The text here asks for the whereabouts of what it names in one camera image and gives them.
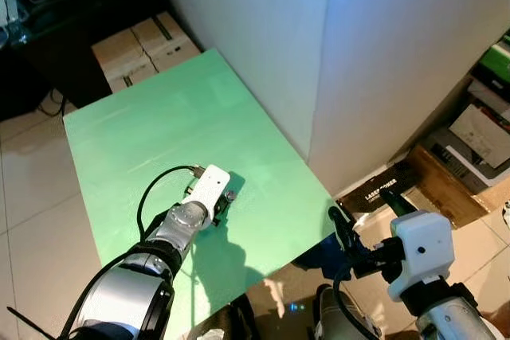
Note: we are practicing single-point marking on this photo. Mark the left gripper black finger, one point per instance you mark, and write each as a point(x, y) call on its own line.
point(229, 208)

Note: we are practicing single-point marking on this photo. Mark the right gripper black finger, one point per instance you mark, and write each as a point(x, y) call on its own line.
point(344, 235)
point(397, 201)

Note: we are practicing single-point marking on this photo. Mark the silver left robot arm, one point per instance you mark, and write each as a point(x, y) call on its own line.
point(119, 300)

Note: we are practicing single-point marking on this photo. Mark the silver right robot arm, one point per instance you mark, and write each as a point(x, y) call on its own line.
point(454, 324)

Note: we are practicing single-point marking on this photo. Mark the black laser toner box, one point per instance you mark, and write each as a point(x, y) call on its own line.
point(378, 189)

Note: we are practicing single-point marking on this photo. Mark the dark blue cloth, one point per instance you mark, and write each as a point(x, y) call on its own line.
point(319, 256)

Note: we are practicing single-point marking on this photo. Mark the right robot leg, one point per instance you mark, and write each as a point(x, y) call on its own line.
point(335, 316)

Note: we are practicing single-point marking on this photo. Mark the green table board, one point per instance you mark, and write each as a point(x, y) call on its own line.
point(175, 133)

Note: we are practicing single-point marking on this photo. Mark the grey printer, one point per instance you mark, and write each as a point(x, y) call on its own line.
point(478, 137)

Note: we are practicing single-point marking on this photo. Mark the white crumpled cloth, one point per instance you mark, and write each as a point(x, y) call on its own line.
point(506, 212)

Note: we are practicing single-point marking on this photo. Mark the green box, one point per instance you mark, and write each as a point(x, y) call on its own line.
point(496, 60)

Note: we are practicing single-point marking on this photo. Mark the cardboard box with black stripe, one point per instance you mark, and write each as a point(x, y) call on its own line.
point(171, 41)

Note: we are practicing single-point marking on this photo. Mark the black glass top table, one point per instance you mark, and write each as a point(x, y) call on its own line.
point(64, 5)

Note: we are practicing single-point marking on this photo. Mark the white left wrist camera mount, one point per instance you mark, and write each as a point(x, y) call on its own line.
point(209, 185)

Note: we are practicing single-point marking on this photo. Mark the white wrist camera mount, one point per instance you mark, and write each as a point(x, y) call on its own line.
point(422, 248)
point(209, 185)

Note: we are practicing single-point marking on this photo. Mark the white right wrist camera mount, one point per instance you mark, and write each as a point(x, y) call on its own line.
point(422, 248)

